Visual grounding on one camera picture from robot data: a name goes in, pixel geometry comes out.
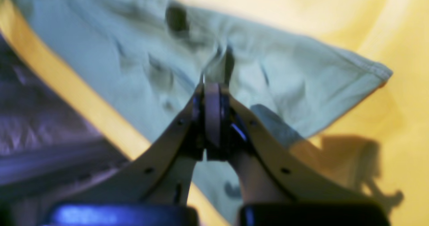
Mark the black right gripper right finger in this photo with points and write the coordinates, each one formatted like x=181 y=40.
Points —
x=277 y=189

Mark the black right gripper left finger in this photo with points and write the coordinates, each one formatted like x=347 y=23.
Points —
x=150 y=191

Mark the green T-shirt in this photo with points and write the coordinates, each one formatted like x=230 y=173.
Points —
x=129 y=67

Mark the yellow table cloth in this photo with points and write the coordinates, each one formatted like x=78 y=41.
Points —
x=394 y=32

